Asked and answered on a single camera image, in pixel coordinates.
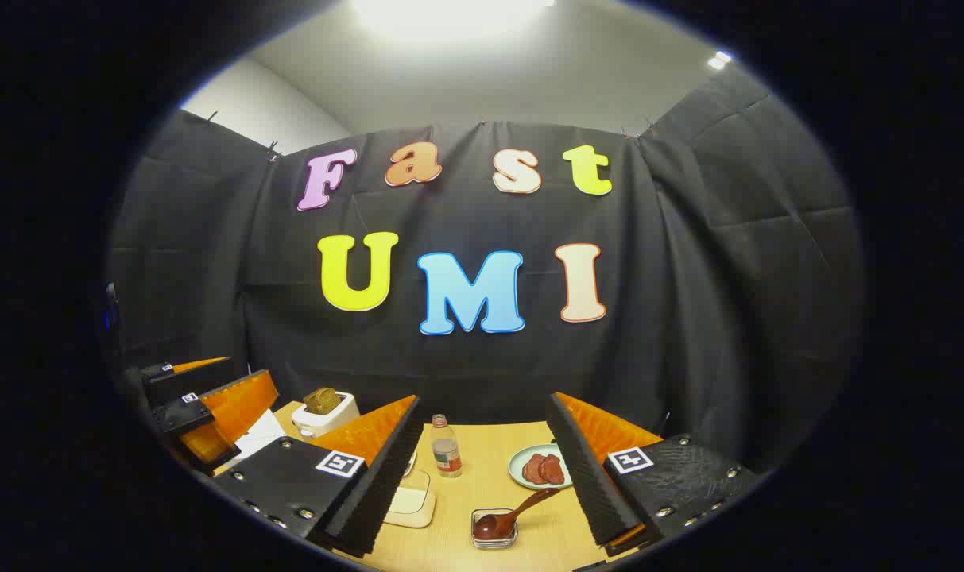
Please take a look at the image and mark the square chopstick holder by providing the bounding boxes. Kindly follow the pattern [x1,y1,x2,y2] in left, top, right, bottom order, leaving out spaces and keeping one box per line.
[470,508,519,551]

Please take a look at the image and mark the clear rice container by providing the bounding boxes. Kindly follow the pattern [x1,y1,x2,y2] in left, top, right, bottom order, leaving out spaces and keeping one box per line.
[382,469,437,529]

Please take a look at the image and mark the white toaster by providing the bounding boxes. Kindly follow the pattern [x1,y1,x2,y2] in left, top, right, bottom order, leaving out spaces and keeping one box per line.
[291,387,362,439]

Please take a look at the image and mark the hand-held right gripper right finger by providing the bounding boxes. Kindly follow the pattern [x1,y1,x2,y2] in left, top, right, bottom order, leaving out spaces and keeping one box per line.
[545,392,761,557]

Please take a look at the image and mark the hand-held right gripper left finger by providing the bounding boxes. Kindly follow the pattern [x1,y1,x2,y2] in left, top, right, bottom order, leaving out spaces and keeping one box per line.
[211,395,424,558]

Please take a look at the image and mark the brown wooden spoon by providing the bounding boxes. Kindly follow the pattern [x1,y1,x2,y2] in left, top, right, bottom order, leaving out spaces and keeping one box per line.
[474,487,560,541]

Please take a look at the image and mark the white rice cooker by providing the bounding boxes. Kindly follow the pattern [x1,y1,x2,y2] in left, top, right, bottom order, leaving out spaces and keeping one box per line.
[231,409,289,463]

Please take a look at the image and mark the black backdrop cloth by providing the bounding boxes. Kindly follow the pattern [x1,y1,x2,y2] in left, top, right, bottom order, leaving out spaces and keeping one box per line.
[106,68,864,477]

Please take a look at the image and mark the pale green plate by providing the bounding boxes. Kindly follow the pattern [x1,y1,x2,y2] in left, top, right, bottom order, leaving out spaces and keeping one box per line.
[508,443,574,490]

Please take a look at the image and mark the large ceiling light panel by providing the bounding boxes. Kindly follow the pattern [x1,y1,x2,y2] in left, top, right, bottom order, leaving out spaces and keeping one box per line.
[353,0,558,41]

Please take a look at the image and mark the clear bottle with red label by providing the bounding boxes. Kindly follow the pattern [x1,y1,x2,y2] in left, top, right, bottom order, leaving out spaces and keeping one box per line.
[431,414,463,478]

